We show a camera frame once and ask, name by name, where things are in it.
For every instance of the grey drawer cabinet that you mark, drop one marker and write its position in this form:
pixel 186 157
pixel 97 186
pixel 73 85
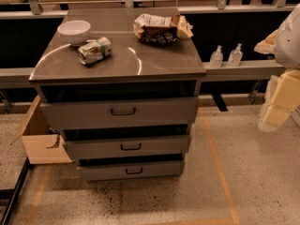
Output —
pixel 134 70

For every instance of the black floor frame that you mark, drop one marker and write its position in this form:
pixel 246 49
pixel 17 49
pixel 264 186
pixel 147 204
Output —
pixel 12 194

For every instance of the left clear sanitizer bottle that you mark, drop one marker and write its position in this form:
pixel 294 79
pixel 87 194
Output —
pixel 216 58

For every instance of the grey bottom drawer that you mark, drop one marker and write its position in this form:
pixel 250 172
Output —
pixel 131 170

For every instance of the white bowl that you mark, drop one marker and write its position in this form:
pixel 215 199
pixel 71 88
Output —
pixel 74 32

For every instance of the open cardboard box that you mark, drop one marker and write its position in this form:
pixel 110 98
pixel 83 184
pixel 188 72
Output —
pixel 42 144

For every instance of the clear sanitizer bottle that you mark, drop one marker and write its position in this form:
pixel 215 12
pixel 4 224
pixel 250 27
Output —
pixel 236 56
pixel 216 58

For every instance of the grey middle drawer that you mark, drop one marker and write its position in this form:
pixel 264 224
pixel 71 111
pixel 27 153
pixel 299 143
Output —
pixel 131 147

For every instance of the grey top drawer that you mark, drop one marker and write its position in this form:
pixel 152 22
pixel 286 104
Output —
pixel 121 113

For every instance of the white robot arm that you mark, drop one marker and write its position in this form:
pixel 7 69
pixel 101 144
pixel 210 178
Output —
pixel 284 43

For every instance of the open chip bag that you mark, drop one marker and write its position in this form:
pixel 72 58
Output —
pixel 159 30

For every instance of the grey drawer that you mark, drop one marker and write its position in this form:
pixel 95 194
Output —
pixel 131 170
pixel 131 147
pixel 121 113

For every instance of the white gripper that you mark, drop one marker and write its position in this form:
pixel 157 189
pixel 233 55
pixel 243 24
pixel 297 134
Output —
pixel 289 42

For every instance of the right clear sanitizer bottle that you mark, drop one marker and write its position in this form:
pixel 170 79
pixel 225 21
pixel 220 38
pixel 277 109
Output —
pixel 236 56

